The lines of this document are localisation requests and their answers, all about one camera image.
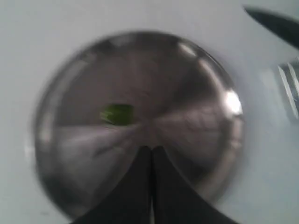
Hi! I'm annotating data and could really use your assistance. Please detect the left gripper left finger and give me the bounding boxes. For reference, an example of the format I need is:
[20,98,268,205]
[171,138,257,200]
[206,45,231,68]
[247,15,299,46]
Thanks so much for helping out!
[74,146,151,224]

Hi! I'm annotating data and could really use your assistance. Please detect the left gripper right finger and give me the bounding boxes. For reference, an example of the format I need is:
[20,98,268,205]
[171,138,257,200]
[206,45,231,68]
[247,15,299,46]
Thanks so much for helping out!
[152,146,236,224]

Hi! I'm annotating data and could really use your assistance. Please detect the green cucumber piece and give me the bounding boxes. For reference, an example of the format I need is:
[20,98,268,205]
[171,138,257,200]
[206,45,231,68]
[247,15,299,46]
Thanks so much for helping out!
[100,104,134,126]

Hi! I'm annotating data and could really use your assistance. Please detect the black knife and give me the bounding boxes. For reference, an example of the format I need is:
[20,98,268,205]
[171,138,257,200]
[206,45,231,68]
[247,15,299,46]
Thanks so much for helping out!
[243,6,299,49]

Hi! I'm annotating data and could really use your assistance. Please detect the round stainless steel plate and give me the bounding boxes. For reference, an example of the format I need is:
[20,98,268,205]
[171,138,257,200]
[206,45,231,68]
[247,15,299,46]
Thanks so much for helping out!
[31,31,244,219]

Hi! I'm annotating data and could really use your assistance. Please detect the steel wire utensil rack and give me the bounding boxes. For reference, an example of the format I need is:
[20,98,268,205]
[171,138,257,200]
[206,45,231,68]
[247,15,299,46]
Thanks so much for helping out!
[278,57,299,120]

